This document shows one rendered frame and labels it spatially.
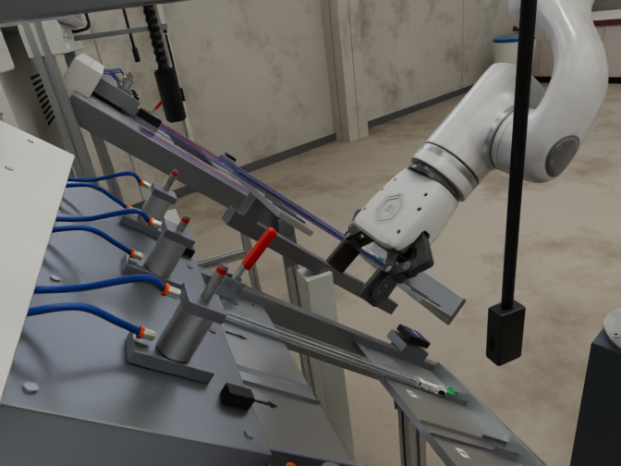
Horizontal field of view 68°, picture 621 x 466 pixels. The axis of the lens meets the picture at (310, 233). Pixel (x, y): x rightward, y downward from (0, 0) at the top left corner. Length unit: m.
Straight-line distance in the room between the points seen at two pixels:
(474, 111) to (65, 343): 0.48
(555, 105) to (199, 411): 0.44
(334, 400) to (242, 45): 3.71
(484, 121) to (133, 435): 0.47
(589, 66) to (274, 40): 4.23
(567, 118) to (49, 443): 0.50
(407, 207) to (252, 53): 4.04
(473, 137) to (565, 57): 0.12
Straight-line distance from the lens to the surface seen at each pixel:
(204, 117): 4.26
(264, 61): 4.60
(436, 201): 0.54
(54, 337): 0.27
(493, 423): 0.81
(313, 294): 0.97
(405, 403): 0.66
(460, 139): 0.57
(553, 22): 0.58
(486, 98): 0.59
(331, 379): 1.13
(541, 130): 0.53
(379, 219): 0.57
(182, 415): 0.26
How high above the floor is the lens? 1.32
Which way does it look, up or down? 26 degrees down
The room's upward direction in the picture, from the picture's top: 8 degrees counter-clockwise
